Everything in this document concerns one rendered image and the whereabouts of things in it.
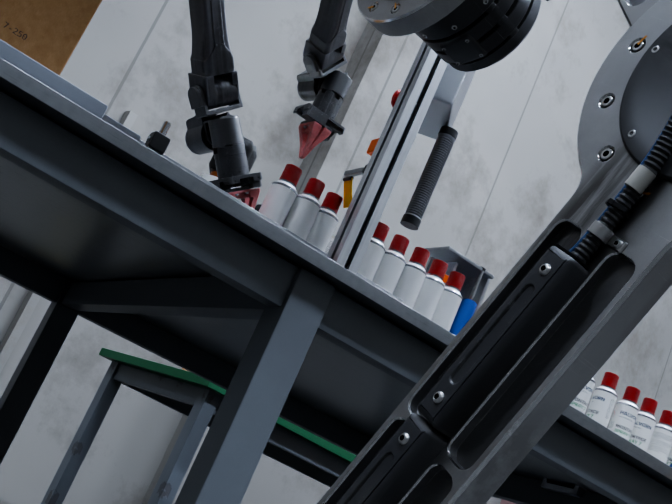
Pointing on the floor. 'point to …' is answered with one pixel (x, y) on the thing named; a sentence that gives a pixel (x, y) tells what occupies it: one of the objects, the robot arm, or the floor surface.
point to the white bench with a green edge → (192, 392)
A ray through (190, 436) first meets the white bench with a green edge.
